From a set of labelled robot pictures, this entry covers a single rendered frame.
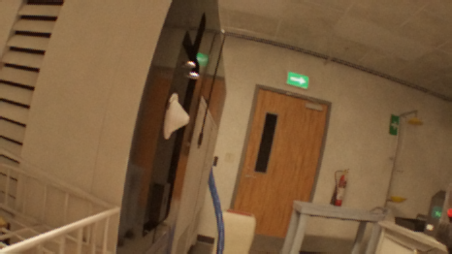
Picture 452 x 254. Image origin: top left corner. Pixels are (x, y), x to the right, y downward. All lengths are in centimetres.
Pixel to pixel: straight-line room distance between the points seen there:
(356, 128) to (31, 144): 444
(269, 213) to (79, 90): 412
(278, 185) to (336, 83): 158
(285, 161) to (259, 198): 57
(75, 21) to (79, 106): 9
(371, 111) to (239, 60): 202
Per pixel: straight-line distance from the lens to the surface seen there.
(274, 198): 433
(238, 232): 306
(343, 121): 453
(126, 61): 29
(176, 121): 45
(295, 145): 434
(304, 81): 442
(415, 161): 511
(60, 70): 32
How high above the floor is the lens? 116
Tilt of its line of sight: 6 degrees up
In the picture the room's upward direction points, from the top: 12 degrees clockwise
